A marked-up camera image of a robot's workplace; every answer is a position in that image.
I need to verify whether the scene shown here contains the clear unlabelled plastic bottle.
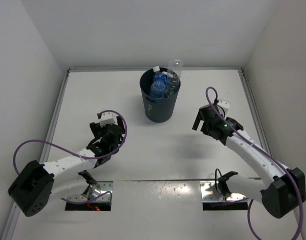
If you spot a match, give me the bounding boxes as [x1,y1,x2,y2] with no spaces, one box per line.
[165,59,183,98]

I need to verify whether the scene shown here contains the bottle blue label no cap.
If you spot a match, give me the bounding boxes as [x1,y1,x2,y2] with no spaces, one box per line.
[153,66,167,84]

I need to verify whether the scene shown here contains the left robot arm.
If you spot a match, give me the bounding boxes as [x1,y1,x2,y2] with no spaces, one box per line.
[7,110,127,217]

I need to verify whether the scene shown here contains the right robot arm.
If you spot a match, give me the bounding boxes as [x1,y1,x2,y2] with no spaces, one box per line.
[192,104,306,219]

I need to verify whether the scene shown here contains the dark grey plastic bin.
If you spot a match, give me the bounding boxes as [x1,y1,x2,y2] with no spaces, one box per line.
[139,68,181,123]

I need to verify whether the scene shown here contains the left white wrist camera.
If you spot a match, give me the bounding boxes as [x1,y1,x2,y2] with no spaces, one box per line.
[98,111,116,127]

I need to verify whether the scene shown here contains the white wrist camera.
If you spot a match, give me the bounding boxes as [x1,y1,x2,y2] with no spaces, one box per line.
[98,111,116,127]
[214,99,230,119]

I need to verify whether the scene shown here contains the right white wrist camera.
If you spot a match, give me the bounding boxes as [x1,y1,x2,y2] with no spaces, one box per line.
[214,99,230,119]

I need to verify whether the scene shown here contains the black cable at right base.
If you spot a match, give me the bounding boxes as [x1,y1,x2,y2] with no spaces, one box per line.
[214,167,240,196]

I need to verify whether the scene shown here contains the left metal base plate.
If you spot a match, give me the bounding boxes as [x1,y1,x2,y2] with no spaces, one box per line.
[66,181,113,203]

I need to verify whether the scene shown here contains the metal base plate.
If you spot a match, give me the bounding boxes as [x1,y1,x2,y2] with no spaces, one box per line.
[200,180,247,203]
[66,181,113,203]

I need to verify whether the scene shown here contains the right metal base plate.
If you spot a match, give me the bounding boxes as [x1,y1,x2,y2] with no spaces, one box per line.
[200,180,247,203]

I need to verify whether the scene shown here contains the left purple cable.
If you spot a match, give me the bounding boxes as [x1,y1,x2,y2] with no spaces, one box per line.
[12,109,128,205]

